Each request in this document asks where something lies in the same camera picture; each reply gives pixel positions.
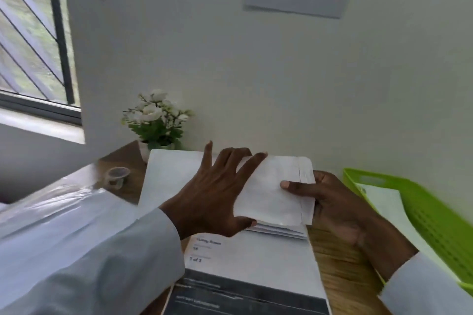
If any long white envelope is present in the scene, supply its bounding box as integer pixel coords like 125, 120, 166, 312
136, 148, 317, 227
354, 182, 463, 284

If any person's right forearm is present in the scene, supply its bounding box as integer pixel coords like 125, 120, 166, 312
354, 213, 473, 315

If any plastic-wrapped white envelope pack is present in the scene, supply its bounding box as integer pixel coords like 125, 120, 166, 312
0, 174, 141, 308

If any person's left forearm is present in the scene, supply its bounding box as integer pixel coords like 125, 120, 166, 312
0, 207, 185, 315

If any person's right hand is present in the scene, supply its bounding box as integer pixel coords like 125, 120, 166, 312
279, 170, 376, 248

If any black framed window with grille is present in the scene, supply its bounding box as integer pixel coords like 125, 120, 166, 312
0, 0, 83, 126

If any green plastic basket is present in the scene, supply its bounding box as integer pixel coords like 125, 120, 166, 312
342, 167, 473, 297

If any potted white flower plant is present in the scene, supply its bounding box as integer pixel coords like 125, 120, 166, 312
122, 89, 195, 164

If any printed paper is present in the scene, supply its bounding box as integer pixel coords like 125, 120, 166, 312
242, 220, 308, 241

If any patterned tape roll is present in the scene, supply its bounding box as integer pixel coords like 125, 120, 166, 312
104, 167, 131, 190

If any white window sill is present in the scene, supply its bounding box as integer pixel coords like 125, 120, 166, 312
0, 108, 86, 145

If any person's left hand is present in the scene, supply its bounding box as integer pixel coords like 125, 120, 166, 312
159, 140, 268, 241

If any stack of printed papers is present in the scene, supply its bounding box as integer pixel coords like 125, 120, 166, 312
161, 228, 332, 315

